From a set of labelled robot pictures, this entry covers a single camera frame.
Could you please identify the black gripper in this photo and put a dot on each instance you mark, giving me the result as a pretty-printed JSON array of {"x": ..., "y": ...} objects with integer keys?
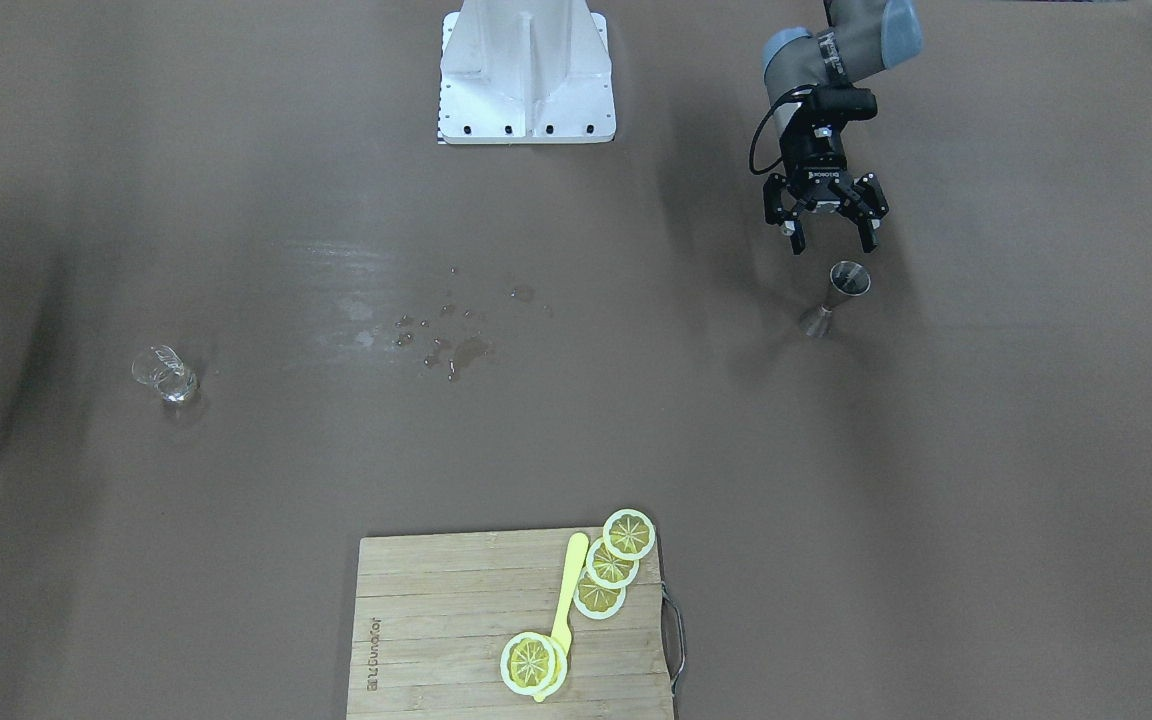
[{"x": 822, "y": 176}]

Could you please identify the steel jigger shaker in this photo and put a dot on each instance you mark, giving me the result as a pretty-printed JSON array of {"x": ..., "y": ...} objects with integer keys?
[{"x": 847, "y": 280}]

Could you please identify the clear glass measuring cup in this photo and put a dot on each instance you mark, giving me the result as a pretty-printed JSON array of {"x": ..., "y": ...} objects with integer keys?
[{"x": 160, "y": 368}]

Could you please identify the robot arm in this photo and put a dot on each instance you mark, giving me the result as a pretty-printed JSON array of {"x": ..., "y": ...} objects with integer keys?
[{"x": 813, "y": 82}]

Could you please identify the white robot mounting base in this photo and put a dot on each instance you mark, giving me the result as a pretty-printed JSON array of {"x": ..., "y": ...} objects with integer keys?
[{"x": 525, "y": 73}]

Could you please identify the lemon slice top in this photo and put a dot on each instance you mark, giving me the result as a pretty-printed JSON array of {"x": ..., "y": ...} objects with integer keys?
[{"x": 629, "y": 534}]

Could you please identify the yellow plastic knife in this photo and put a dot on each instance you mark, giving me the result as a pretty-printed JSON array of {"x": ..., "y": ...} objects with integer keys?
[{"x": 560, "y": 635}]

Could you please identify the lemon slice front pair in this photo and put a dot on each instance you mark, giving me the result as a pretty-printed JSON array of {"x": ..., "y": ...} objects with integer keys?
[{"x": 533, "y": 665}]

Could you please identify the bamboo cutting board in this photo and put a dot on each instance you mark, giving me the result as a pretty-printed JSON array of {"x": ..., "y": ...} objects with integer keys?
[{"x": 432, "y": 614}]

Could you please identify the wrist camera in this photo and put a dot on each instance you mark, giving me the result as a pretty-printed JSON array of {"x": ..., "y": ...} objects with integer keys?
[{"x": 836, "y": 105}]

